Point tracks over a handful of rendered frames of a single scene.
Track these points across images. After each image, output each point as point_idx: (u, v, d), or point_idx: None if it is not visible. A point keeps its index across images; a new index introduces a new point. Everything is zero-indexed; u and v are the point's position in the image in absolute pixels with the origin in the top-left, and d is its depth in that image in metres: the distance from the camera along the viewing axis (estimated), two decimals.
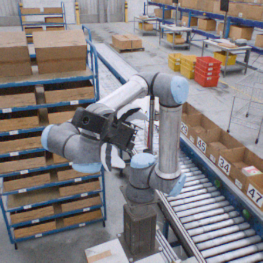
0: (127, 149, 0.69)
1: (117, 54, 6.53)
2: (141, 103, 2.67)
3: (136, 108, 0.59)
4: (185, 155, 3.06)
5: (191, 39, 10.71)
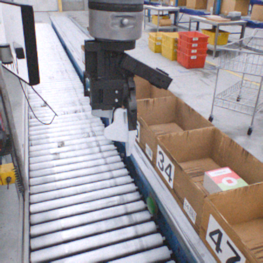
0: (98, 108, 0.50)
1: (76, 24, 5.15)
2: (0, 37, 1.29)
3: None
4: (114, 148, 1.69)
5: (179, 20, 9.33)
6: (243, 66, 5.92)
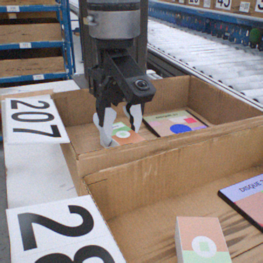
0: (95, 94, 0.57)
1: None
2: None
3: None
4: None
5: None
6: None
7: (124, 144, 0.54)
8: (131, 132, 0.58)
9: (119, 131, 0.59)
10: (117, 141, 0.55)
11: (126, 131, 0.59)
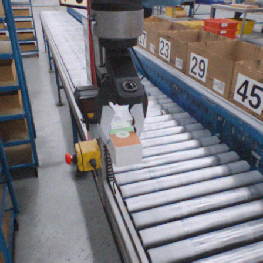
0: None
1: None
2: None
3: None
4: (202, 128, 1.30)
5: (195, 11, 8.95)
6: None
7: (118, 144, 0.54)
8: (131, 133, 0.58)
9: (121, 131, 0.59)
10: (113, 140, 0.55)
11: (127, 131, 0.59)
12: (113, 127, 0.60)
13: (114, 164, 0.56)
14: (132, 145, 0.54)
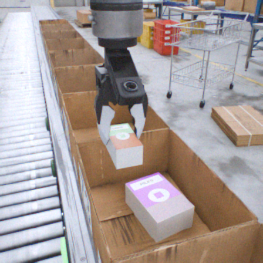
0: None
1: None
2: None
3: None
4: (43, 96, 1.93)
5: (163, 13, 9.58)
6: (215, 53, 6.16)
7: (118, 145, 0.54)
8: (131, 135, 0.58)
9: (121, 132, 0.59)
10: (113, 142, 0.56)
11: (127, 133, 0.59)
12: (113, 128, 0.60)
13: (115, 165, 0.56)
14: (132, 147, 0.54)
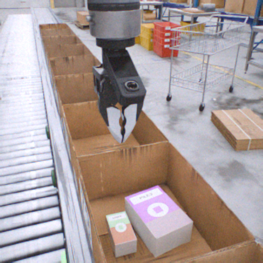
0: None
1: (52, 13, 5.40)
2: None
3: (122, 140, 0.59)
4: (43, 103, 1.94)
5: (163, 14, 9.59)
6: (215, 55, 6.17)
7: (117, 239, 0.69)
8: (128, 226, 0.72)
9: (119, 222, 0.73)
10: (113, 235, 0.70)
11: (124, 223, 0.73)
12: (113, 218, 0.75)
13: (114, 253, 0.70)
14: (128, 241, 0.68)
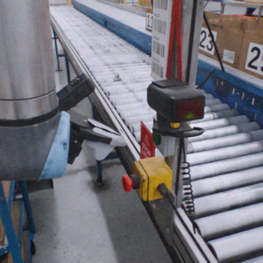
0: (74, 156, 0.53)
1: (106, 3, 4.51)
2: None
3: (124, 140, 0.59)
4: None
5: None
6: None
7: None
8: None
9: None
10: None
11: None
12: None
13: None
14: None
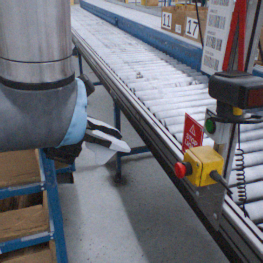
0: (74, 157, 0.54)
1: (114, 3, 4.55)
2: None
3: (121, 134, 0.61)
4: None
5: None
6: None
7: None
8: None
9: None
10: None
11: None
12: None
13: None
14: None
